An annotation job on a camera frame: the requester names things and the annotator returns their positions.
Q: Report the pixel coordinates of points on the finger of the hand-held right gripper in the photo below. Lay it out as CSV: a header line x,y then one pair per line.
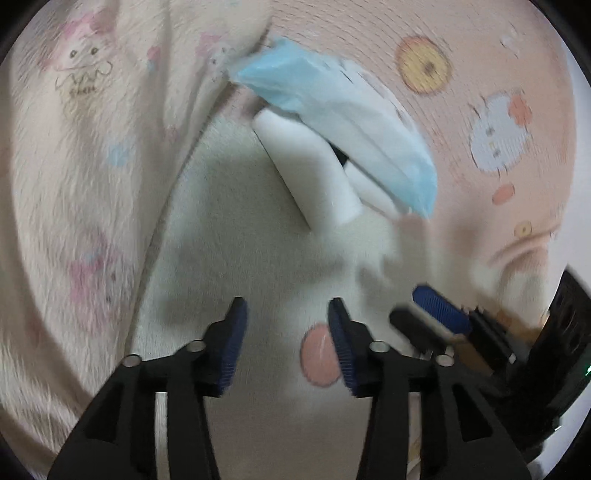
x,y
441,307
415,325

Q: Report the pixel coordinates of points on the pink cartoon printed mat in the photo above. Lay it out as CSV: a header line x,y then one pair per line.
x,y
461,147

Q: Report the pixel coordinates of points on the cream fluffy printed blanket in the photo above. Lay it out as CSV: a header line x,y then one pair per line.
x,y
92,184

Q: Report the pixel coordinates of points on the blue and white plastic packet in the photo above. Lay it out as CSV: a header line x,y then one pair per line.
x,y
360,120

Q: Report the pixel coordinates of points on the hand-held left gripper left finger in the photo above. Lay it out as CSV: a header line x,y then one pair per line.
x,y
232,346

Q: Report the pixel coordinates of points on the white foam block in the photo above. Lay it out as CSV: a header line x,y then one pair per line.
x,y
309,175
369,190

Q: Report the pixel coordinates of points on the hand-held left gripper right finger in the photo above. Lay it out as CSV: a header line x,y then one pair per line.
x,y
340,350

